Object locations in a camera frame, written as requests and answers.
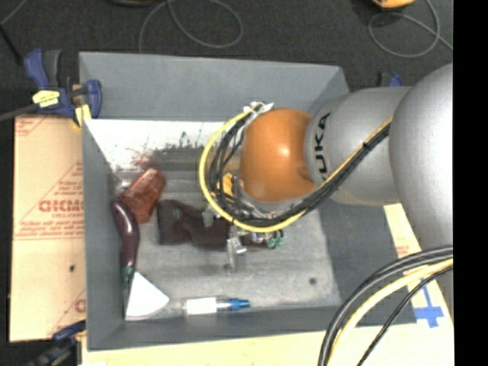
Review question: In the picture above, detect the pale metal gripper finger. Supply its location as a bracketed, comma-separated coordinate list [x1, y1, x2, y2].
[236, 239, 248, 270]
[226, 238, 237, 271]

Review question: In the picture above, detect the dark brown cloth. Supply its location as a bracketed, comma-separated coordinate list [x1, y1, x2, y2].
[156, 199, 234, 252]

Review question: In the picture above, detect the white tube with blue cap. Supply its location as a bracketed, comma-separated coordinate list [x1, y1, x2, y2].
[184, 297, 252, 316]

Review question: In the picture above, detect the white wedge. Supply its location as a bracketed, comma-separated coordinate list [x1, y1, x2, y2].
[124, 271, 171, 318]

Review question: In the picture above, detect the purple toy eggplant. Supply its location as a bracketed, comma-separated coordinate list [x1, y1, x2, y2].
[110, 199, 141, 290]

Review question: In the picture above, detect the grey metal bin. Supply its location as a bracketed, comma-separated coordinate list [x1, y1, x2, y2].
[78, 51, 352, 351]

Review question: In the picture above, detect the brown cardboard board, red print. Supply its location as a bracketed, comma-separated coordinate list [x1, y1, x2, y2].
[8, 114, 87, 343]

